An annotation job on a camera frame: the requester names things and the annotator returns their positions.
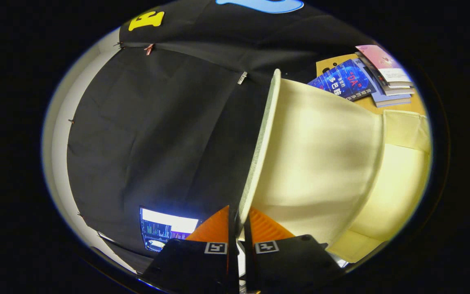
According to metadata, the cream fabric storage box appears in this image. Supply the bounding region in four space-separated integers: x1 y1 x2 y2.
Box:
237 69 432 264

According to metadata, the black backdrop cloth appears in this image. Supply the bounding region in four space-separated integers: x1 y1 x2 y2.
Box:
67 0 382 274

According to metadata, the grey book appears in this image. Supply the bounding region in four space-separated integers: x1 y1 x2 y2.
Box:
357 53 415 96

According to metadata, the lavender book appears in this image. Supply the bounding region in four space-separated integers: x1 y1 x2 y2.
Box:
351 59 412 108

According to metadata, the computer monitor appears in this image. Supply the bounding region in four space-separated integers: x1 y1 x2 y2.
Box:
139 207 200 252

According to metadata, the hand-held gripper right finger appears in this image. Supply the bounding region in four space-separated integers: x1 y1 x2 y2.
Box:
243 207 344 292

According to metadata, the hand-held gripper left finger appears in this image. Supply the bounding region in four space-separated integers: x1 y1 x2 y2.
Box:
139 205 239 294

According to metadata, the dark blue book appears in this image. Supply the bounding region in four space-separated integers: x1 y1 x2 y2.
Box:
308 59 378 102

